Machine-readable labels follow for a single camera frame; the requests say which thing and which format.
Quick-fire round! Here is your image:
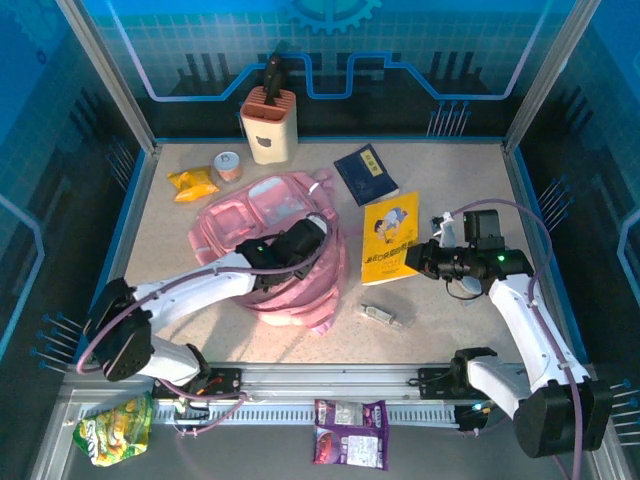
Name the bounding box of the aluminium frame post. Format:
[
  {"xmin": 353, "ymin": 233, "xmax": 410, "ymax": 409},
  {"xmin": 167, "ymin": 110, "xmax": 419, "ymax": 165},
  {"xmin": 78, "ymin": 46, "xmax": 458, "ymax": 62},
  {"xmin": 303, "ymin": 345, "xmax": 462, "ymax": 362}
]
[
  {"xmin": 502, "ymin": 0, "xmax": 604, "ymax": 154},
  {"xmin": 53, "ymin": 0, "xmax": 160, "ymax": 154}
]

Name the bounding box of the yellow snack packet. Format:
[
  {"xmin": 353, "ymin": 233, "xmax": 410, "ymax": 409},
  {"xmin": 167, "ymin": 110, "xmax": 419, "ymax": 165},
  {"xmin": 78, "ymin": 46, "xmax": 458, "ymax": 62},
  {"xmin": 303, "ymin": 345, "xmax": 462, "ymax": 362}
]
[{"xmin": 166, "ymin": 165, "xmax": 220, "ymax": 204}]

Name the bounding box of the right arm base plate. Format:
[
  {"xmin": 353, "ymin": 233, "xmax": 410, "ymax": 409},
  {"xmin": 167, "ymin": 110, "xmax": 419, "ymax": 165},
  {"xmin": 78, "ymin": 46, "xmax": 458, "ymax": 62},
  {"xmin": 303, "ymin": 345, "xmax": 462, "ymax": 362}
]
[{"xmin": 417, "ymin": 367, "xmax": 510, "ymax": 401}]

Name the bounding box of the white slotted cable duct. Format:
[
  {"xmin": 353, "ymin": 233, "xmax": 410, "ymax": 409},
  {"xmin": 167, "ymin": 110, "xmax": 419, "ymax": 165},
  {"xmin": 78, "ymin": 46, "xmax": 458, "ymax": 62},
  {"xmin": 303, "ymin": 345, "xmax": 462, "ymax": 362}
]
[{"xmin": 149, "ymin": 402, "xmax": 461, "ymax": 426}]

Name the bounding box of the black knife handle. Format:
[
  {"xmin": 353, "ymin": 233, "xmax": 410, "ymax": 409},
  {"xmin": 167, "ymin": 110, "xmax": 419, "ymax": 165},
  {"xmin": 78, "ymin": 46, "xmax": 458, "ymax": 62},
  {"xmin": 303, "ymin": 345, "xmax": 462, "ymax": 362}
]
[{"xmin": 263, "ymin": 51, "xmax": 286, "ymax": 107}]

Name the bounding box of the yellow cartoon book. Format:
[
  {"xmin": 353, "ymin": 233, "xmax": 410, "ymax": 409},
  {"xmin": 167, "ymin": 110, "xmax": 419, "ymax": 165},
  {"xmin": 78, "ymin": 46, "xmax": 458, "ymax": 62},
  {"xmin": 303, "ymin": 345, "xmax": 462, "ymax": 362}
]
[{"xmin": 360, "ymin": 190, "xmax": 421, "ymax": 288}]

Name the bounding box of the clear plastic pouch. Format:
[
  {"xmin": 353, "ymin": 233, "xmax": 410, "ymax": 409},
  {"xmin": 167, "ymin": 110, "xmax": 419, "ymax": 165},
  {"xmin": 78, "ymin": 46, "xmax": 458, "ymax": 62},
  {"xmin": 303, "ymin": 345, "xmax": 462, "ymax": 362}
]
[{"xmin": 355, "ymin": 284, "xmax": 419, "ymax": 332}]

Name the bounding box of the black electronics box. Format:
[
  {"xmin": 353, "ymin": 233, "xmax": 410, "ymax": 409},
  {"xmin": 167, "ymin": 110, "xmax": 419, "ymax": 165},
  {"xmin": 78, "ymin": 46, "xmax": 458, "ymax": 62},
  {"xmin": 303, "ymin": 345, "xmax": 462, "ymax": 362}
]
[
  {"xmin": 172, "ymin": 392, "xmax": 211, "ymax": 427},
  {"xmin": 453, "ymin": 402, "xmax": 496, "ymax": 434}
]

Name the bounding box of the navy blue book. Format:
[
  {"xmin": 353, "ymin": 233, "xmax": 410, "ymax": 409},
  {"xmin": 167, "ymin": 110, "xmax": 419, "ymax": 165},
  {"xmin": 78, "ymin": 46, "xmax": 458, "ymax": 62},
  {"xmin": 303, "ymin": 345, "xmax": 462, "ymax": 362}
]
[{"xmin": 333, "ymin": 143, "xmax": 400, "ymax": 207}]

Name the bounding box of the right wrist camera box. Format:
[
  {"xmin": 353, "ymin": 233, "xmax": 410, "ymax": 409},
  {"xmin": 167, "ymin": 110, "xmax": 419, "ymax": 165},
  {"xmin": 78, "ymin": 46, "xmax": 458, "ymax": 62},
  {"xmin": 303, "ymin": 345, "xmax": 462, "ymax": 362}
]
[{"xmin": 431, "ymin": 211, "xmax": 457, "ymax": 248}]

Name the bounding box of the beige knife block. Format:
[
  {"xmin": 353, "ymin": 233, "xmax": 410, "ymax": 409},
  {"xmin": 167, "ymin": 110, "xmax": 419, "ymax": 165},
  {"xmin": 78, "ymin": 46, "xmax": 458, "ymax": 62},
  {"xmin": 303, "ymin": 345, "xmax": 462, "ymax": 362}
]
[{"xmin": 238, "ymin": 84, "xmax": 299, "ymax": 164}]

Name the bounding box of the green snack bag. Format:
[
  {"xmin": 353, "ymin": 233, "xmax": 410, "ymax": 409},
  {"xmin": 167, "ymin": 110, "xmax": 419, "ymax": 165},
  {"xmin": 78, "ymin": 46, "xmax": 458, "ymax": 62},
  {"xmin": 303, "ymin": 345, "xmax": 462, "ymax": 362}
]
[{"xmin": 72, "ymin": 390, "xmax": 154, "ymax": 468}]

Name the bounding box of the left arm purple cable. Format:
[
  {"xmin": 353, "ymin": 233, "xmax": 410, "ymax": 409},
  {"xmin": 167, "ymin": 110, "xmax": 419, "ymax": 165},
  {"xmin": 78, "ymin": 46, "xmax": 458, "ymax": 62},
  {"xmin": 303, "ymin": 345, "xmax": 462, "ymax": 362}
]
[{"xmin": 74, "ymin": 212, "xmax": 335, "ymax": 440}]

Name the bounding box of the aluminium table side rail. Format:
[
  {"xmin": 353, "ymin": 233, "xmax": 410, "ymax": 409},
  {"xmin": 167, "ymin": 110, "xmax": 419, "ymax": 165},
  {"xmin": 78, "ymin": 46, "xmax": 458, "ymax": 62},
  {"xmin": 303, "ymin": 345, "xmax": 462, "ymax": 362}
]
[
  {"xmin": 501, "ymin": 142, "xmax": 577, "ymax": 365},
  {"xmin": 79, "ymin": 142, "xmax": 162, "ymax": 365}
]

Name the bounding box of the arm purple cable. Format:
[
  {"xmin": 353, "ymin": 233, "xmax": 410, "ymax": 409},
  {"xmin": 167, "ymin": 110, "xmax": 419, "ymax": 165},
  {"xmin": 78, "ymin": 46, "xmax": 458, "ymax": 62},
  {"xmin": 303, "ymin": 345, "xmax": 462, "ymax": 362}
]
[
  {"xmin": 74, "ymin": 212, "xmax": 335, "ymax": 440},
  {"xmin": 442, "ymin": 198, "xmax": 586, "ymax": 480}
]

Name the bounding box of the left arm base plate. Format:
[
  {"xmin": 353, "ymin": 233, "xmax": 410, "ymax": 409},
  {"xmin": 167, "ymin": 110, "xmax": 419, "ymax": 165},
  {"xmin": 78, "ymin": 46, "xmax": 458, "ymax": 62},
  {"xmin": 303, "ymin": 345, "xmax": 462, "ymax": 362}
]
[{"xmin": 151, "ymin": 367, "xmax": 242, "ymax": 401}]

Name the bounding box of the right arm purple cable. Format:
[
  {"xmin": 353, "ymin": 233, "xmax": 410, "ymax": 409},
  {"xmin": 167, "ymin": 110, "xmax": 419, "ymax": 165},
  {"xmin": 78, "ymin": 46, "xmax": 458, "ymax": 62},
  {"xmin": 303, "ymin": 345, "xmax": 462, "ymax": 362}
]
[{"xmin": 442, "ymin": 198, "xmax": 586, "ymax": 480}]

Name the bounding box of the aluminium front beam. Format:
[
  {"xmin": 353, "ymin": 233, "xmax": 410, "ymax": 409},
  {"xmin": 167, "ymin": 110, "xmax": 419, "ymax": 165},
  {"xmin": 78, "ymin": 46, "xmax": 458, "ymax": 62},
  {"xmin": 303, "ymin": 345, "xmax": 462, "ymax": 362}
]
[{"xmin": 59, "ymin": 360, "xmax": 601, "ymax": 404}]

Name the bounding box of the purple snack packet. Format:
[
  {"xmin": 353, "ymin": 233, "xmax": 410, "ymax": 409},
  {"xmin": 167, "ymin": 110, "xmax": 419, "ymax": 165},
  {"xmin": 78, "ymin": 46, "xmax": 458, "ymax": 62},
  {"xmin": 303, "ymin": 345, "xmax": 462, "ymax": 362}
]
[{"xmin": 312, "ymin": 398, "xmax": 390, "ymax": 471}]

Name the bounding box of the pink backpack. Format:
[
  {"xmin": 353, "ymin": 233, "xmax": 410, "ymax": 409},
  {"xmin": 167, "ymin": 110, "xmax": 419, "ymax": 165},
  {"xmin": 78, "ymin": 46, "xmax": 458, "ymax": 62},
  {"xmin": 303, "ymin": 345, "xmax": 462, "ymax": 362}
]
[{"xmin": 188, "ymin": 169, "xmax": 351, "ymax": 331}]

